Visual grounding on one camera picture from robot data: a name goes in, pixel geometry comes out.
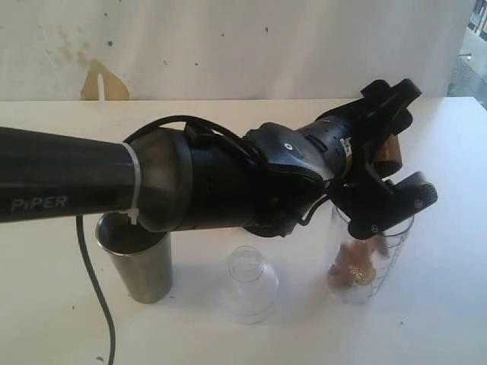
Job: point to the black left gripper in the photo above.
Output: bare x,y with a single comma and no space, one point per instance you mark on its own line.
375,206

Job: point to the brown wooden bowl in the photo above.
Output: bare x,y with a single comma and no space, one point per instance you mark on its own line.
388,159

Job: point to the brown cubes and gold coins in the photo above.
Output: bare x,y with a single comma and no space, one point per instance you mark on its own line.
353,264

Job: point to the stainless steel cup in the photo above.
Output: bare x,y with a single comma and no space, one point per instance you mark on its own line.
143,259

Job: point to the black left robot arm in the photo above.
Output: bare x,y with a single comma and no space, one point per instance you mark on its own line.
187,173

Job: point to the clear plastic shaker cup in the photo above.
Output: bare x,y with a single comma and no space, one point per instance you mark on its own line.
338,232

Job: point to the clear plastic shaker lid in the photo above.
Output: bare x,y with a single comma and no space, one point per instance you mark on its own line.
249,288

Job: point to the white zip tie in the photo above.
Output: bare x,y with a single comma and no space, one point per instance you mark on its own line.
128,184

